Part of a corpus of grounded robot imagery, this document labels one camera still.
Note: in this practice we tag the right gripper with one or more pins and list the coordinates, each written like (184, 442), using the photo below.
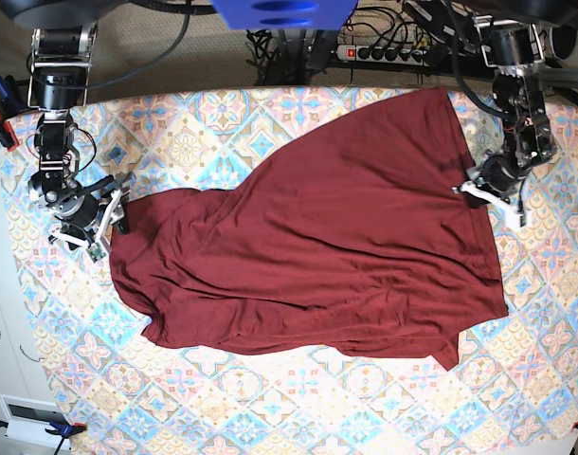
(86, 213)

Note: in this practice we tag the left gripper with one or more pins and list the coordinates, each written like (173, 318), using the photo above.
(497, 180)

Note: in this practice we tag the maroon t-shirt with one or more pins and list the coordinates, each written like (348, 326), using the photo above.
(352, 236)

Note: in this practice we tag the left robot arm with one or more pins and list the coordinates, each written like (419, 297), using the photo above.
(505, 34)

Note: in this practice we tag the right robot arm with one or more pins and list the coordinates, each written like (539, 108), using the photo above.
(59, 63)

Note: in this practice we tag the white power strip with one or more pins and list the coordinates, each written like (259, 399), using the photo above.
(379, 54)

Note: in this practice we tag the blue clamp front left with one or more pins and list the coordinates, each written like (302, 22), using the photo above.
(61, 429)

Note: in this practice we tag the blue plastic box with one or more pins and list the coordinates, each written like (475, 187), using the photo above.
(280, 14)

